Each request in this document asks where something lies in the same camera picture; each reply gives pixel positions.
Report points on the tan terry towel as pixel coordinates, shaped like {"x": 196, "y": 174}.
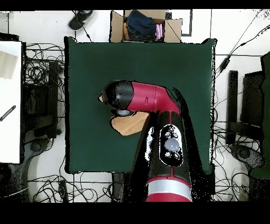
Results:
{"x": 128, "y": 124}

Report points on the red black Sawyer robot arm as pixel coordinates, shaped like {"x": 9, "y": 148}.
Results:
{"x": 151, "y": 97}

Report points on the dark green table cloth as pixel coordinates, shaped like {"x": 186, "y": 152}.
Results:
{"x": 95, "y": 63}

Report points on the tan garment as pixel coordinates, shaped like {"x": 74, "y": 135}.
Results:
{"x": 126, "y": 31}

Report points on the pink garment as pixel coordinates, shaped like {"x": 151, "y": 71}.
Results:
{"x": 159, "y": 31}

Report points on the brown cardboard box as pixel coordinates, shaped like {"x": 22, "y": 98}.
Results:
{"x": 116, "y": 27}

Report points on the dark blue jeans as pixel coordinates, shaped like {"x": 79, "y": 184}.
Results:
{"x": 140, "y": 24}

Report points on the grey chair base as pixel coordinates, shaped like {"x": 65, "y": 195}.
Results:
{"x": 35, "y": 146}

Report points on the person's foot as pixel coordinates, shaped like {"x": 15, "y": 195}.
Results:
{"x": 79, "y": 21}

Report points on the white desk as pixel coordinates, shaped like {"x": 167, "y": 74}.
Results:
{"x": 10, "y": 137}

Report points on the black striped tool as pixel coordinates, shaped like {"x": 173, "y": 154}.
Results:
{"x": 8, "y": 113}

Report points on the dark green fabric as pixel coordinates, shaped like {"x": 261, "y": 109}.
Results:
{"x": 266, "y": 105}

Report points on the beige paper sheet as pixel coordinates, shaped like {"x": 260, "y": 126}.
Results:
{"x": 7, "y": 65}

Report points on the black chair frame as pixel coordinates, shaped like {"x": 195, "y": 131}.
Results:
{"x": 233, "y": 95}

